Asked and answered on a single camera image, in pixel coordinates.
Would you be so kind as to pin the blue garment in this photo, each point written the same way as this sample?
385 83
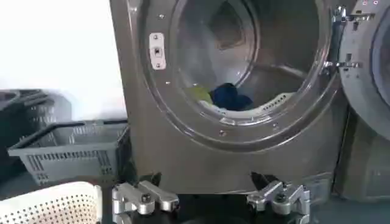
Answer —
230 97

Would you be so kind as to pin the grey dryer cabinet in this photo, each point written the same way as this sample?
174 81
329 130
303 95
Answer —
362 167

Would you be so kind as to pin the white perforated plastic basket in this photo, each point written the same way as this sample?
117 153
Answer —
55 204

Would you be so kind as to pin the yellow garment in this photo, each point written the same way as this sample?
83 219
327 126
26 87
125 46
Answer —
199 93

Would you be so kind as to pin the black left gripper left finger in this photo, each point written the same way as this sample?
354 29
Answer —
143 196

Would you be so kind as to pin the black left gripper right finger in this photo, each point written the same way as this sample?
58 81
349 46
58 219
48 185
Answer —
280 198

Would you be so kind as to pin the dark grey plastic basket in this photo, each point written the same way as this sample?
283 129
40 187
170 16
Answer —
27 118

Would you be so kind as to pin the grey dryer with round opening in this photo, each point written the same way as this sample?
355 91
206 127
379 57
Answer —
195 158

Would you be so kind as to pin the round dryer door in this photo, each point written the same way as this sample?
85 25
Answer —
365 67

